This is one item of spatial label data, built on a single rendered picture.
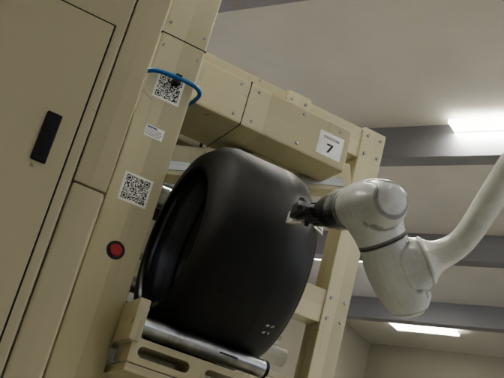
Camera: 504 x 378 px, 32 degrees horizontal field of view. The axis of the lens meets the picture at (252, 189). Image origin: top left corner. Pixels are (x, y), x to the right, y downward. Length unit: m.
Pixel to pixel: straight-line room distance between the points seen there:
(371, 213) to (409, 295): 0.19
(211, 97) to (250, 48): 6.13
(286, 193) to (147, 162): 0.36
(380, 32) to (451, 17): 0.70
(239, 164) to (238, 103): 0.53
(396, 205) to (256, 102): 1.07
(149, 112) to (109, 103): 0.95
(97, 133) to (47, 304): 0.25
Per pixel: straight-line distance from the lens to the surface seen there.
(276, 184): 2.16
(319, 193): 2.93
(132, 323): 1.99
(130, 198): 2.16
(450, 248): 1.79
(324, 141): 2.77
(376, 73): 8.62
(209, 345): 2.09
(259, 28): 8.39
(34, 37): 1.29
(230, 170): 2.14
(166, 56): 2.31
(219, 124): 2.68
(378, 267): 1.76
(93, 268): 2.10
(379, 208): 1.69
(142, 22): 1.36
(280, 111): 2.72
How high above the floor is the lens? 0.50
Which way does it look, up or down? 22 degrees up
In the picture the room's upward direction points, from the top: 15 degrees clockwise
